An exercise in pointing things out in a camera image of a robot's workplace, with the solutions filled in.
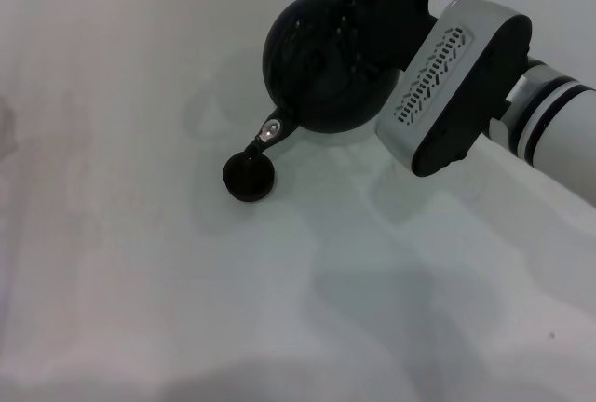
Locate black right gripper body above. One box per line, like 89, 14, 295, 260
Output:
352, 0, 440, 74

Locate black round teapot with handle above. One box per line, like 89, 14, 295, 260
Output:
245, 0, 404, 162

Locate small dark teacup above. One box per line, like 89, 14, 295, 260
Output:
221, 150, 278, 204

